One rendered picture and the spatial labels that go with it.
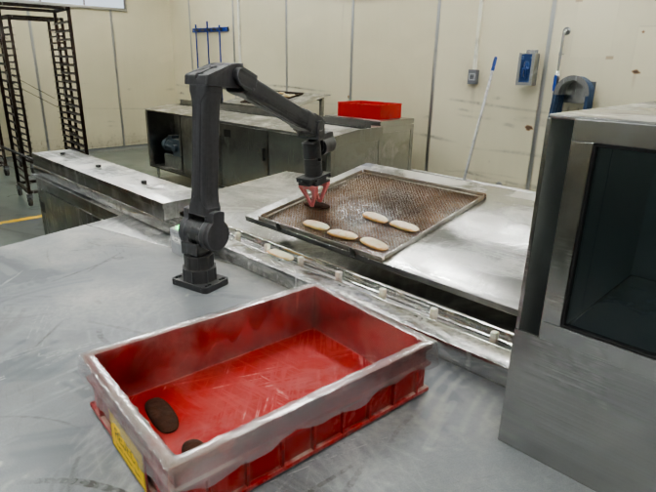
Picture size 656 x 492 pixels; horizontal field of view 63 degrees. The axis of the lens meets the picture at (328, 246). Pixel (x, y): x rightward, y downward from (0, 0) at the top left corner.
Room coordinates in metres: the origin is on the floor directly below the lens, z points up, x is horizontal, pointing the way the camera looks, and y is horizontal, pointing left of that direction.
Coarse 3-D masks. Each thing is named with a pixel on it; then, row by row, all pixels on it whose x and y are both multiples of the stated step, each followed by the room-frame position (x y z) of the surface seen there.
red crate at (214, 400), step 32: (256, 352) 0.90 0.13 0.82; (288, 352) 0.90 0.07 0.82; (320, 352) 0.90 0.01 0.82; (352, 352) 0.91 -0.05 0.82; (192, 384) 0.79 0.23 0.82; (224, 384) 0.79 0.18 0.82; (256, 384) 0.79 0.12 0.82; (288, 384) 0.80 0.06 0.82; (320, 384) 0.80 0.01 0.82; (416, 384) 0.76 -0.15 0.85; (192, 416) 0.70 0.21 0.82; (224, 416) 0.70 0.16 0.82; (256, 416) 0.71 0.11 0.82; (352, 416) 0.68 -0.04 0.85; (288, 448) 0.60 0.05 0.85; (320, 448) 0.63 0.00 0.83; (224, 480) 0.53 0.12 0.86; (256, 480) 0.56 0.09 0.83
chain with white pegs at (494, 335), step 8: (0, 144) 3.23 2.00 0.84; (16, 152) 2.98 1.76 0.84; (32, 160) 2.78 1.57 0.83; (240, 240) 1.51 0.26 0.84; (336, 272) 1.21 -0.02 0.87; (384, 288) 1.12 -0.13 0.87; (384, 296) 1.11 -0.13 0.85; (432, 312) 1.01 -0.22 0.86; (496, 336) 0.91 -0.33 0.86; (496, 344) 0.91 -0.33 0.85
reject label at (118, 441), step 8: (112, 424) 0.62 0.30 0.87; (112, 432) 0.63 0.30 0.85; (120, 440) 0.60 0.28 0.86; (120, 448) 0.60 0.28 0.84; (128, 456) 0.58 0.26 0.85; (128, 464) 0.58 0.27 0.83; (136, 464) 0.56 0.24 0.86; (136, 472) 0.56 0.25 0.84; (144, 480) 0.54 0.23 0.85; (144, 488) 0.54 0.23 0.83
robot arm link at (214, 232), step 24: (192, 72) 1.28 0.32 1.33; (216, 72) 1.26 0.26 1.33; (192, 96) 1.26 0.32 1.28; (216, 96) 1.27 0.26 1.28; (192, 120) 1.26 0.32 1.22; (216, 120) 1.27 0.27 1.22; (192, 144) 1.26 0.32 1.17; (216, 144) 1.27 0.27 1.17; (192, 168) 1.25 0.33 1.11; (216, 168) 1.27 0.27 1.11; (192, 192) 1.25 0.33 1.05; (216, 192) 1.26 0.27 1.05; (216, 216) 1.23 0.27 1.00; (216, 240) 1.22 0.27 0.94
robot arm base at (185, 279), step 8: (184, 256) 1.23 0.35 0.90; (208, 256) 1.22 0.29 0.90; (184, 264) 1.23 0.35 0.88; (192, 264) 1.21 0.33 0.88; (200, 264) 1.21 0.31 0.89; (208, 264) 1.22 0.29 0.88; (184, 272) 1.21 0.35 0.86; (192, 272) 1.19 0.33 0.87; (200, 272) 1.20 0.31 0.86; (208, 272) 1.21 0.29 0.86; (216, 272) 1.23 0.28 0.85; (176, 280) 1.22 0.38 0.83; (184, 280) 1.21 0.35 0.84; (192, 280) 1.20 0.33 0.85; (200, 280) 1.20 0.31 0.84; (208, 280) 1.21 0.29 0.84; (216, 280) 1.22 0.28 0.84; (224, 280) 1.23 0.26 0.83; (192, 288) 1.19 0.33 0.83; (200, 288) 1.18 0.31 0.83; (208, 288) 1.18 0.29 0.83; (216, 288) 1.20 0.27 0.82
